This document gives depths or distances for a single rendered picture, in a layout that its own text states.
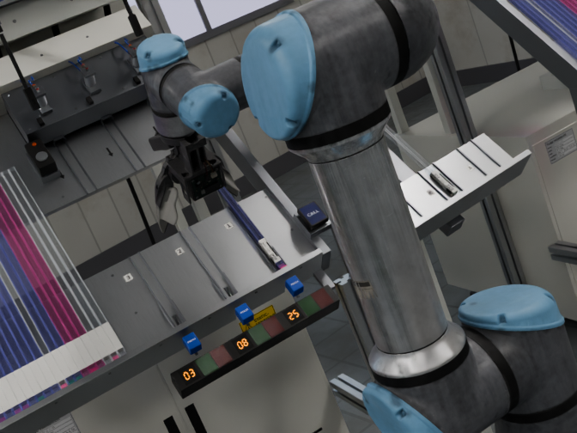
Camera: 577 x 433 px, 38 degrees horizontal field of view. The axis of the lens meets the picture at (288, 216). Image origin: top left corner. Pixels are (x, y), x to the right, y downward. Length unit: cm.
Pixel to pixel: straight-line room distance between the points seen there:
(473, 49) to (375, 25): 536
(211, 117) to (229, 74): 7
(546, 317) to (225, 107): 52
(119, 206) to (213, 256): 362
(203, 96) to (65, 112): 67
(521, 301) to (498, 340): 6
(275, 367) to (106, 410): 39
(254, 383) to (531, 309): 105
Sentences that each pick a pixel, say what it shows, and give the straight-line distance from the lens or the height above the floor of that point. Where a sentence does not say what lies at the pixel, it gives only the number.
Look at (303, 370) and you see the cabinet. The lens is 202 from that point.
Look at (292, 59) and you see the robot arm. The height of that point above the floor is 115.
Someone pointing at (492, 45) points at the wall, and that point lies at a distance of 610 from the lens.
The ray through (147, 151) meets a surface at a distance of 181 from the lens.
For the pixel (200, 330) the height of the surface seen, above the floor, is 70.
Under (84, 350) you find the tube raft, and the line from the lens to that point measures 156.
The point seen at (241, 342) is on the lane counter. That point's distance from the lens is 155.
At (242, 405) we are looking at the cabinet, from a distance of 198.
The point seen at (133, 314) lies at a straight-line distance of 159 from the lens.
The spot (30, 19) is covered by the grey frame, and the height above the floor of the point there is 134.
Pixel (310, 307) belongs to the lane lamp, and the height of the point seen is 66.
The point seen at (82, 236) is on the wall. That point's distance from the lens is 517.
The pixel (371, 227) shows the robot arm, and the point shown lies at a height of 96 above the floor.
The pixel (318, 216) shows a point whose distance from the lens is 164.
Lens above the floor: 123
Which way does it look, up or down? 15 degrees down
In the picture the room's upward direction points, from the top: 22 degrees counter-clockwise
